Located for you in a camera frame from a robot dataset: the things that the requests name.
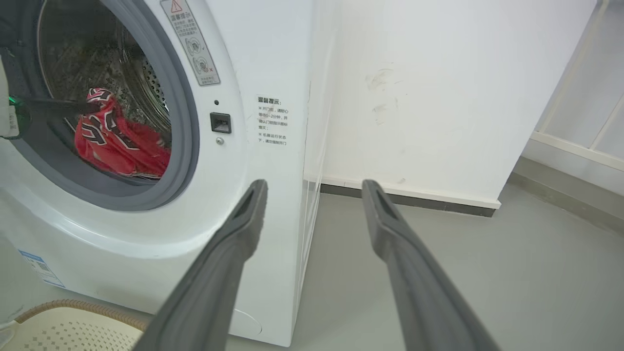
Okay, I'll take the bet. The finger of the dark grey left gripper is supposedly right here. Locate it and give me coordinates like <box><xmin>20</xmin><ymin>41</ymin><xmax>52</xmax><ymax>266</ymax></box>
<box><xmin>19</xmin><ymin>97</ymin><xmax>100</xmax><ymax>120</ymax></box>

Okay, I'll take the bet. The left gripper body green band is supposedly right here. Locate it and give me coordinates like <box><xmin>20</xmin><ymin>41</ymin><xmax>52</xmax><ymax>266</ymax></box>
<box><xmin>0</xmin><ymin>54</ymin><xmax>31</xmax><ymax>140</ymax></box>

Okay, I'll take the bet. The white window frame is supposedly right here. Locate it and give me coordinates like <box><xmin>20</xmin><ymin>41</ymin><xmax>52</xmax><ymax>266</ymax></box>
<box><xmin>529</xmin><ymin>0</ymin><xmax>624</xmax><ymax>172</ymax></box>

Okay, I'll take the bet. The warning sticker with red triangle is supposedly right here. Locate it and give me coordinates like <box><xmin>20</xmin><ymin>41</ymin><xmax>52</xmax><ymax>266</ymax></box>
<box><xmin>160</xmin><ymin>0</ymin><xmax>221</xmax><ymax>87</ymax></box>

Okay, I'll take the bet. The white front-load washing machine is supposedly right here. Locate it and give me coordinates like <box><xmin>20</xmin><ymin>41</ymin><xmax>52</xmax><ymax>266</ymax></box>
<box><xmin>0</xmin><ymin>0</ymin><xmax>342</xmax><ymax>348</ymax></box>

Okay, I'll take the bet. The cream perforated laundry basket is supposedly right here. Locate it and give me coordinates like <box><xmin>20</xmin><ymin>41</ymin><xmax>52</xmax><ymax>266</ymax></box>
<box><xmin>0</xmin><ymin>299</ymin><xmax>149</xmax><ymax>351</ymax></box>

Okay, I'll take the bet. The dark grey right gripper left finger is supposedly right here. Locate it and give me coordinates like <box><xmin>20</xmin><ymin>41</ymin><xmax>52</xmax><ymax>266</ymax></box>
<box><xmin>134</xmin><ymin>179</ymin><xmax>269</xmax><ymax>351</ymax></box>

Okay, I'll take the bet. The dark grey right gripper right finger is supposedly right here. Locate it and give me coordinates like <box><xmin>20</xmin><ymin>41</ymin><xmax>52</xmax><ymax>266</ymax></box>
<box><xmin>361</xmin><ymin>179</ymin><xmax>500</xmax><ymax>351</ymax></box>

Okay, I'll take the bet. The red patterned garment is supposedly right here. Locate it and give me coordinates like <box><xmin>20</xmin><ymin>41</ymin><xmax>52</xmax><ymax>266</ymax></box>
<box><xmin>74</xmin><ymin>88</ymin><xmax>172</xmax><ymax>179</ymax></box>

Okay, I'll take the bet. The blue energy label sticker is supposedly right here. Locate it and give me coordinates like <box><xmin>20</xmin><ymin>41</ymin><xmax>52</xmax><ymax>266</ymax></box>
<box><xmin>18</xmin><ymin>250</ymin><xmax>65</xmax><ymax>289</ymax></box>

